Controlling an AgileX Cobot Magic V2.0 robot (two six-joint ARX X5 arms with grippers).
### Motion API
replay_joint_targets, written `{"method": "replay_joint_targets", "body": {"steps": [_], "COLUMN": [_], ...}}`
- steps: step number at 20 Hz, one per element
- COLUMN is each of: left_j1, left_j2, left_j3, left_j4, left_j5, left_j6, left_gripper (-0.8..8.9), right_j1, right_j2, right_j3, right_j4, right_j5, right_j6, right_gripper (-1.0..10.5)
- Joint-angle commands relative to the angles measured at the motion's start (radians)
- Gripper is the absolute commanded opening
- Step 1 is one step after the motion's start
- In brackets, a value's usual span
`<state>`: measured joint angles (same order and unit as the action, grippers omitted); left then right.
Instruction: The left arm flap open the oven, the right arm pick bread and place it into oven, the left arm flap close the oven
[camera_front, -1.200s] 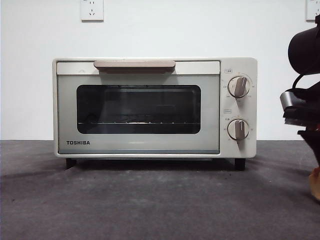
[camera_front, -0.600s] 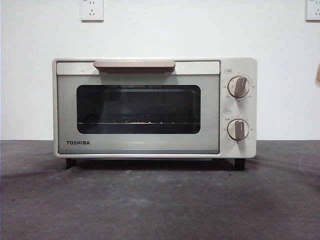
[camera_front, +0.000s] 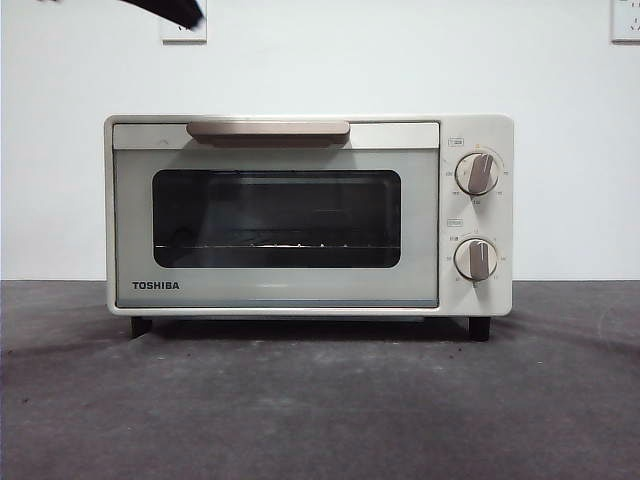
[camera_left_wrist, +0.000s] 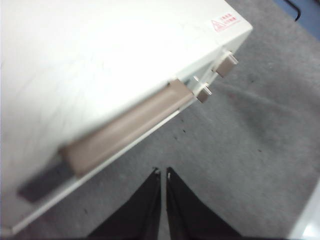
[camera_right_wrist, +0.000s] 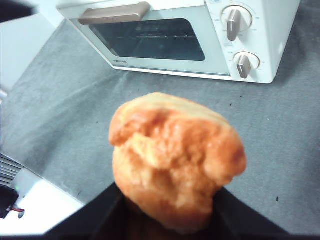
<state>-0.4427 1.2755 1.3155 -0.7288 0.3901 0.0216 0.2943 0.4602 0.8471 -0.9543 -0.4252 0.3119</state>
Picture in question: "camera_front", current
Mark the white wall socket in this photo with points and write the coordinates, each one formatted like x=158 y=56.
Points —
x=627 y=22
x=197 y=35

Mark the cream temperature knob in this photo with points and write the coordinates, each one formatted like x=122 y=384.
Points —
x=479 y=173

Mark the cream Toshiba toaster oven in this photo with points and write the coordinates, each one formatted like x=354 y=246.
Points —
x=477 y=130

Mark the cream timer knob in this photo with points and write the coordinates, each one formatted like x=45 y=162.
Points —
x=477 y=258

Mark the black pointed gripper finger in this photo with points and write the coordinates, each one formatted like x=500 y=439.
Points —
x=189 y=11

